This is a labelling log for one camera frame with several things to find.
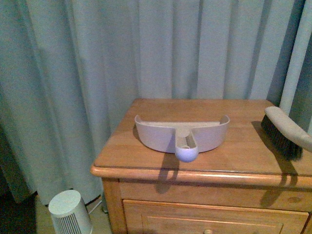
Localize beige plastic dustpan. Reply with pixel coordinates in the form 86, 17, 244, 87
135, 115, 230, 162

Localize wooden nightstand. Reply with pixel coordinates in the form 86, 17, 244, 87
91, 99, 312, 234

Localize light grey curtain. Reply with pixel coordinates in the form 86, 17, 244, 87
0, 0, 312, 205

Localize beige hand brush black bristles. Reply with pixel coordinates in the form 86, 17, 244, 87
261, 106, 312, 160

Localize white cylindrical air purifier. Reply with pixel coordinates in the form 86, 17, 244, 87
48, 190, 93, 234

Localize white power cable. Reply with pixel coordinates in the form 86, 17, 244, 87
87, 194, 102, 215

